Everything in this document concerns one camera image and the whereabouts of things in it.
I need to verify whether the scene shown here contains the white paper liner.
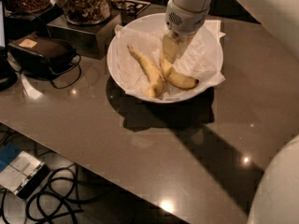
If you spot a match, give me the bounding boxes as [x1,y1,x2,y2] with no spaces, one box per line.
[113,16,226,100]

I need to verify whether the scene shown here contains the dark base under cereal jar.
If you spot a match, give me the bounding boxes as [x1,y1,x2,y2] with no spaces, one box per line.
[5,5,63,40]

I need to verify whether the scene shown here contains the white round bowl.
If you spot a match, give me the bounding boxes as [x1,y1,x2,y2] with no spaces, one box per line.
[106,12,224,105]

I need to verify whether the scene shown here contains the glass jar of granola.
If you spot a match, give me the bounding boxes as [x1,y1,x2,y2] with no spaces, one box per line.
[57,0,111,25]

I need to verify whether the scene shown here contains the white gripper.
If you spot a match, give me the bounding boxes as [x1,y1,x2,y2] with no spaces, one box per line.
[163,0,209,63]

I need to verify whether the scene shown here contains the black tray in background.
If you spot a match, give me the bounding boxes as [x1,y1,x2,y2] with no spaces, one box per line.
[112,0,150,17]

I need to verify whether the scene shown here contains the black monitor stand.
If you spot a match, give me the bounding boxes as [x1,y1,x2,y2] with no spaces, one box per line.
[0,0,18,91]

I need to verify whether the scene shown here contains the blue object on floor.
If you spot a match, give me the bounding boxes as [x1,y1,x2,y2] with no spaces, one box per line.
[0,144,21,172]

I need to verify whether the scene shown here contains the black cables on floor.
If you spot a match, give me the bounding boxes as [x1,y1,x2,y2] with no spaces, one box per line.
[0,161,107,224]

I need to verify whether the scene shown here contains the dark metal scale base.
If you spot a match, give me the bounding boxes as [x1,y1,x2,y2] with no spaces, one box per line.
[48,10,121,60]

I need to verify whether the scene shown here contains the black cable on table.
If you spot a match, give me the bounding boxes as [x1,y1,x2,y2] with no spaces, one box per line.
[46,53,83,91]

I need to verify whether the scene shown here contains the black handheld device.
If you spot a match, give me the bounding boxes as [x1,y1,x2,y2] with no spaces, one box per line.
[8,33,78,79]

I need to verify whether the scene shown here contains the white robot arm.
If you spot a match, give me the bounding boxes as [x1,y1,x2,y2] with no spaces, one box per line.
[164,0,299,224]

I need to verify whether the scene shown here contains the white box on floor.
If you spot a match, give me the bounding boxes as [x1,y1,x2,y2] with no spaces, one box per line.
[0,151,50,199]

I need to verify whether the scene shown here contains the yellow banana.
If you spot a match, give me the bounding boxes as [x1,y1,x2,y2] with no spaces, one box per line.
[127,45,164,98]
[160,56,199,90]

